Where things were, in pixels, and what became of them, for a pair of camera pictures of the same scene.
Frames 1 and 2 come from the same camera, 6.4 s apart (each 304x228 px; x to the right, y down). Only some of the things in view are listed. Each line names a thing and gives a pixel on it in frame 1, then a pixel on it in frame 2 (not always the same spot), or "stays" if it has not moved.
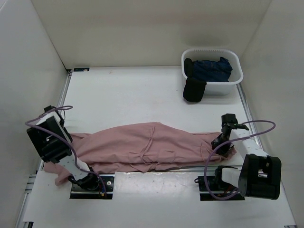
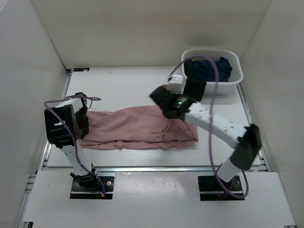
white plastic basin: [218, 88] stays
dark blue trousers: [218, 71] stays
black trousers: [195, 88] stays
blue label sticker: [81, 69] stays
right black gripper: [224, 149] -> [177, 95]
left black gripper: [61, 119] -> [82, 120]
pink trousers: [138, 148] -> [150, 128]
